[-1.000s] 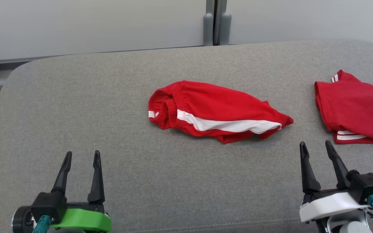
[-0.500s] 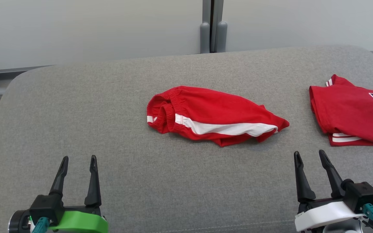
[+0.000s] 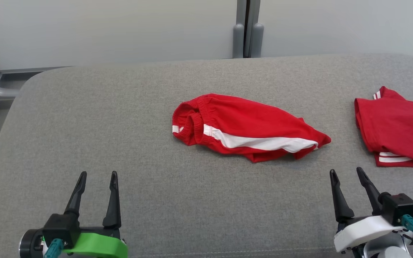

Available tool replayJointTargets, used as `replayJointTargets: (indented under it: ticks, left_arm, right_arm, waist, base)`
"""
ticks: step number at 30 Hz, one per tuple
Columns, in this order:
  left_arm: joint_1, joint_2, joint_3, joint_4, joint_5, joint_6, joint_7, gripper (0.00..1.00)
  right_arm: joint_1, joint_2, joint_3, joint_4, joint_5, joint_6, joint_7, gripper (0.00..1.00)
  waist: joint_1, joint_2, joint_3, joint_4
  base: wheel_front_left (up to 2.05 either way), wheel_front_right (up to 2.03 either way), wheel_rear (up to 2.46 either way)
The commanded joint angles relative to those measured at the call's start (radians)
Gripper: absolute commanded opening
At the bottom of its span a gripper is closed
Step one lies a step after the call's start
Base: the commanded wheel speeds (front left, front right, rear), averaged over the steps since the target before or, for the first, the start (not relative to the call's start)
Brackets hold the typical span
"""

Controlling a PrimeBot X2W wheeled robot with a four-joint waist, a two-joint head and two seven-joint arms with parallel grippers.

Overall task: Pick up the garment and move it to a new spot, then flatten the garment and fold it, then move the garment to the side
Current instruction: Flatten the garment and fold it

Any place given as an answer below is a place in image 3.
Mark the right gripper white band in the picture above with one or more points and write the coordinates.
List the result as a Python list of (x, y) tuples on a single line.
[(364, 233)]

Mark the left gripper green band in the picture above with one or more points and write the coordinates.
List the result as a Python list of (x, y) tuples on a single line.
[(99, 245)]

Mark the red jersey with white sleeves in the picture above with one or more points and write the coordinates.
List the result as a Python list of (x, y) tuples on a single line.
[(396, 129)]

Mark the red shorts with white stripe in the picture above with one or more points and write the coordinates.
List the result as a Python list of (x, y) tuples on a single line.
[(249, 122)]

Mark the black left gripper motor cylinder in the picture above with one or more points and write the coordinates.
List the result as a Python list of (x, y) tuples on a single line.
[(29, 245)]

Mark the grey fabric sofa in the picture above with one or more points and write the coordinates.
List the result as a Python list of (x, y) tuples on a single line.
[(120, 107)]

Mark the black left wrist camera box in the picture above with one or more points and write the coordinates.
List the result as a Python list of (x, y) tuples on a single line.
[(61, 229)]

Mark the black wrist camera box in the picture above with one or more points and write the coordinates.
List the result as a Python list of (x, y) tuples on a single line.
[(61, 229), (400, 209)]

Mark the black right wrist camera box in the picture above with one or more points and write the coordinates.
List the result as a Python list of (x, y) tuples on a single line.
[(400, 209)]

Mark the grey partition joint post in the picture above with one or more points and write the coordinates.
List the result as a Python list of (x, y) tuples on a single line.
[(255, 39)]

